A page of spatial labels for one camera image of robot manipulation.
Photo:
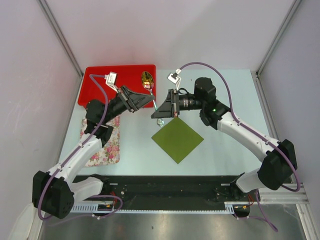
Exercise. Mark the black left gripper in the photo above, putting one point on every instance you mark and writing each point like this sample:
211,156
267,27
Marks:
137,100

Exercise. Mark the red plastic bin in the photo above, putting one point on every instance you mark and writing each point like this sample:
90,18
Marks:
127,75

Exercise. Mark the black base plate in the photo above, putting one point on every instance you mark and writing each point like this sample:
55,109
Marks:
169,193

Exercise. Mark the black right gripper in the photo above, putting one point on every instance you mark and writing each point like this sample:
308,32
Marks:
167,109

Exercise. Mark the aluminium frame rail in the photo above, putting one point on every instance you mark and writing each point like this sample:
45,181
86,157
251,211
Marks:
283,196

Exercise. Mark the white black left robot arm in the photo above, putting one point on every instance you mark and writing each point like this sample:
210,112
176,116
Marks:
54,191

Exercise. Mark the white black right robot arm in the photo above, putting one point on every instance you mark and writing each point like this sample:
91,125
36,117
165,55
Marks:
278,158

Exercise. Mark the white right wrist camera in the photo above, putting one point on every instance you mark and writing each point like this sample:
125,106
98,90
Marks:
175,79

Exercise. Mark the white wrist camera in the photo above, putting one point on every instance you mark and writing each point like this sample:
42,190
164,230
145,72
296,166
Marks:
175,79
110,79

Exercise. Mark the white slotted cable duct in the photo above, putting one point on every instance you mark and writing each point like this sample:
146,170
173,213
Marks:
97,208

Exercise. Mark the green paper napkin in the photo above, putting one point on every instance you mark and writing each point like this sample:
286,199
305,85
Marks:
177,139

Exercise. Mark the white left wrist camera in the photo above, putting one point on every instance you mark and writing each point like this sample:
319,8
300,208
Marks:
110,79

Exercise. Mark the iridescent rainbow spoon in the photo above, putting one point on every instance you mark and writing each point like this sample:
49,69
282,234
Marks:
148,84

